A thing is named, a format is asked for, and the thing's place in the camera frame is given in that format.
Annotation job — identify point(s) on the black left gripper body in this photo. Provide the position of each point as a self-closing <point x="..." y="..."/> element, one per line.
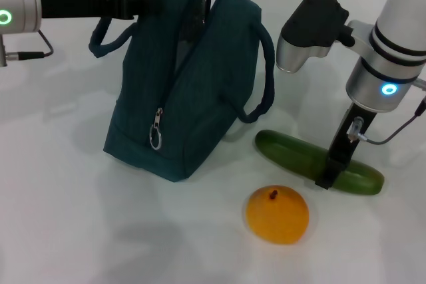
<point x="83" y="3"/>

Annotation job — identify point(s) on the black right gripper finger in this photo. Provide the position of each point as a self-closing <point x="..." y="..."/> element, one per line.
<point x="329" y="174"/>

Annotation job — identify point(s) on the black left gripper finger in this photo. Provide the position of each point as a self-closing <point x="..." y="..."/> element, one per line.
<point x="148" y="4"/>

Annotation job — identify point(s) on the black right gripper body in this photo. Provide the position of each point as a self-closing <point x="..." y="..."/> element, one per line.
<point x="349" y="134"/>

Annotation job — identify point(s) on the green cucumber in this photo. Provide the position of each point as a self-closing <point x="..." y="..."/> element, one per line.
<point x="293" y="154"/>

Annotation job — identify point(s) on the orange citrus fruit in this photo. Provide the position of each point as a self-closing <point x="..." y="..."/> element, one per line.
<point x="276" y="217"/>

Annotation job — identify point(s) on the dark teal fabric lunch bag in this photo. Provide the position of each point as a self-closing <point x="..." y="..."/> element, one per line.
<point x="213" y="97"/>

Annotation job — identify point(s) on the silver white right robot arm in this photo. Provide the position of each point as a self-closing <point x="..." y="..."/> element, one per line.
<point x="389" y="48"/>

